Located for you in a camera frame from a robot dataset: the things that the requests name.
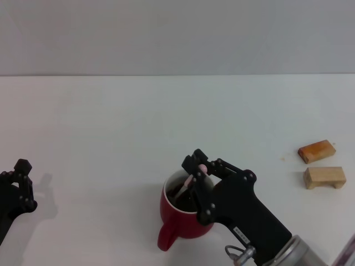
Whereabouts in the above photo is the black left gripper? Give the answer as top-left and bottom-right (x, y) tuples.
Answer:
(0, 159), (38, 244)

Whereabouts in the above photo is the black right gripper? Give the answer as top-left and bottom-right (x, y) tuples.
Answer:
(181, 149), (292, 266)

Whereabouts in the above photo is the pink handled metal spoon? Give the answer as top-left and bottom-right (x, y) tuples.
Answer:
(172, 164), (207, 200)

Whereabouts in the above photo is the red ceramic cup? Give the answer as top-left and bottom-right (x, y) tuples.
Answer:
(157, 169), (219, 252)

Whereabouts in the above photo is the dark brown coffee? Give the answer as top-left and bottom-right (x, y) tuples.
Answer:
(165, 178), (200, 213)

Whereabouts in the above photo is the light notched wooden block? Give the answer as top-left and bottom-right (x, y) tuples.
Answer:
(303, 166), (347, 190)

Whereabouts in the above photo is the orange brown wooden block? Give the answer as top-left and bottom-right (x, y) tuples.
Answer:
(297, 139), (337, 164)

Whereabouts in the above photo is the grey cable with metal connector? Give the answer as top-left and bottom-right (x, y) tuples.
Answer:
(224, 244), (256, 266)

